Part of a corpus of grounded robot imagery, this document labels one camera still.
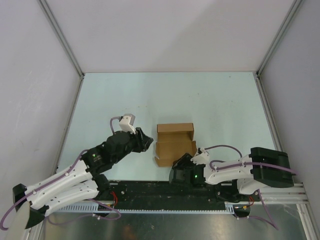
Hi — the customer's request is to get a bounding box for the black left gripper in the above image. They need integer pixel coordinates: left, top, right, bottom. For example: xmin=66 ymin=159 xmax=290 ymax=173
xmin=112 ymin=127 xmax=154 ymax=164

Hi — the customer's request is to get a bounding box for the brown cardboard box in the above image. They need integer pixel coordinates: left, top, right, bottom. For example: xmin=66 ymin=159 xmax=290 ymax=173
xmin=154 ymin=123 xmax=197 ymax=167

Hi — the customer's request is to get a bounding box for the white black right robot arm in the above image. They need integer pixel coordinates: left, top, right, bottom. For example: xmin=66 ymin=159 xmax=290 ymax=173
xmin=169 ymin=147 xmax=296 ymax=201

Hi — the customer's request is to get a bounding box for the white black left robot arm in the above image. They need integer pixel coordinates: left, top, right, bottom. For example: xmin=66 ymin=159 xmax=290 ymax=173
xmin=12 ymin=127 xmax=154 ymax=229

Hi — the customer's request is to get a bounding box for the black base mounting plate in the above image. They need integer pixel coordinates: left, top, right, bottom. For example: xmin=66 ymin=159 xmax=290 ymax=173
xmin=94 ymin=178 xmax=262 ymax=204

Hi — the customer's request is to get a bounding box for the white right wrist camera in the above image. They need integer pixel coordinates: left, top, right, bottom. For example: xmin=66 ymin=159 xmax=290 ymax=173
xmin=191 ymin=147 xmax=210 ymax=165

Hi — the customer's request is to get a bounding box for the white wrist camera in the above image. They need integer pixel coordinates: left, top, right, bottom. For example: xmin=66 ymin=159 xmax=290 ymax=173
xmin=119 ymin=113 xmax=136 ymax=135
xmin=191 ymin=147 xmax=210 ymax=165

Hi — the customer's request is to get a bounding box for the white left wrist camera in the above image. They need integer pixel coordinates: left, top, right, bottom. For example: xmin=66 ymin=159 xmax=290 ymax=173
xmin=119 ymin=113 xmax=136 ymax=135

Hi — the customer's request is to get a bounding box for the grey slotted cable duct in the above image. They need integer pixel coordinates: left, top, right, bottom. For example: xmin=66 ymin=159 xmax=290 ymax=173
xmin=57 ymin=201 xmax=250 ymax=215

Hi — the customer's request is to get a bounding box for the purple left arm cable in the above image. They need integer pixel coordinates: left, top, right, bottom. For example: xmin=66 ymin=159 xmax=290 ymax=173
xmin=0 ymin=116 xmax=123 ymax=231

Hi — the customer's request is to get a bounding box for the aluminium rail right side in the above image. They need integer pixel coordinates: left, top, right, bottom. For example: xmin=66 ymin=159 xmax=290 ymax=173
xmin=253 ymin=72 xmax=285 ymax=152

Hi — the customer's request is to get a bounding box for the aluminium front rail profile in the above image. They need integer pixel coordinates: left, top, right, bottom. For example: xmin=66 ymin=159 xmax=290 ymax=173
xmin=260 ymin=183 xmax=309 ymax=205

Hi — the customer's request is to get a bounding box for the aluminium corner post left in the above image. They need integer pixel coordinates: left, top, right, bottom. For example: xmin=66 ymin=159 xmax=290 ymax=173
xmin=37 ymin=0 xmax=84 ymax=79

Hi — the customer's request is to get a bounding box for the aluminium corner post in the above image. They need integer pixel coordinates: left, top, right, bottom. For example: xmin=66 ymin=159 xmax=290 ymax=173
xmin=256 ymin=0 xmax=305 ymax=77
xmin=37 ymin=0 xmax=84 ymax=79

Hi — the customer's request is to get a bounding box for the aluminium corner post right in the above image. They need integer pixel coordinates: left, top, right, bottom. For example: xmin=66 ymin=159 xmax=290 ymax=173
xmin=256 ymin=0 xmax=305 ymax=77

